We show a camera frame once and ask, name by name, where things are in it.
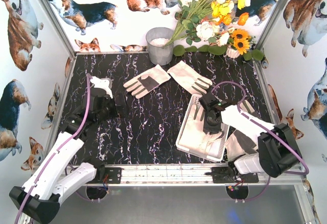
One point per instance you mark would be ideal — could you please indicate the aluminium front rail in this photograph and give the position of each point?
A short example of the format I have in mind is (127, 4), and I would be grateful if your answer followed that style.
(170, 175)

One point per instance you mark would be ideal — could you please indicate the aluminium post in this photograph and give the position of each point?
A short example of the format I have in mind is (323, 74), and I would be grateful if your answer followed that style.
(270, 24)
(57, 26)

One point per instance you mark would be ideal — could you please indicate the small white sunflower pot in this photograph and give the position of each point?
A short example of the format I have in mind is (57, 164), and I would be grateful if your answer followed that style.
(232, 53)

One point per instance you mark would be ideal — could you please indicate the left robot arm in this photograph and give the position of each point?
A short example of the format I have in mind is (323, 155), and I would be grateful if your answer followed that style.
(44, 192)

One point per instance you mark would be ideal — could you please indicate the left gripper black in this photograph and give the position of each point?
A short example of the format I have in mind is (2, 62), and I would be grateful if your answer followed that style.
(114, 104)

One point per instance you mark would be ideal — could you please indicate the white perforated storage basket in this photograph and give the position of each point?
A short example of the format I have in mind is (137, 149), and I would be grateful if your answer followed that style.
(225, 128)

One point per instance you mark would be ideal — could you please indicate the glove beside basket right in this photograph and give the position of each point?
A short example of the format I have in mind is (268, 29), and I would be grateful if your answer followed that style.
(239, 144)

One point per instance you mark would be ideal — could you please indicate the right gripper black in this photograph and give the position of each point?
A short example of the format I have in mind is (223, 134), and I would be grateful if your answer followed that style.
(205, 100)

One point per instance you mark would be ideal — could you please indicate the left aluminium post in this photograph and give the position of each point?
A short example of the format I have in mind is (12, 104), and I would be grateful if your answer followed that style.
(57, 26)

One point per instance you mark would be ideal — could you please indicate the grey metal bucket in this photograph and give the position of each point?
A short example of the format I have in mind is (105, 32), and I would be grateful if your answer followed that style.
(159, 47)

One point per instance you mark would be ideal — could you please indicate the white glove grey palm patch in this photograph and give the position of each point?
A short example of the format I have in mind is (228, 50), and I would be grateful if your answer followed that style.
(144, 83)

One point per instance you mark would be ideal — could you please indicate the white glove green fingers back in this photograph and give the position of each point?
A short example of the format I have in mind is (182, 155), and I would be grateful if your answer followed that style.
(189, 79)

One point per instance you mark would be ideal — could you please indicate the right aluminium post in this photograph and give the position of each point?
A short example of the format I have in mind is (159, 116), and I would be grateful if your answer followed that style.
(270, 24)

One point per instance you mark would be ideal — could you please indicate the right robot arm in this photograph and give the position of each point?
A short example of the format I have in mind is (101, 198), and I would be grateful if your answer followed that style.
(277, 148)

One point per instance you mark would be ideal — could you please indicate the artificial flower bouquet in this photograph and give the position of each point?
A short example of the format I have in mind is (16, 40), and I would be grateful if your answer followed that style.
(206, 20)

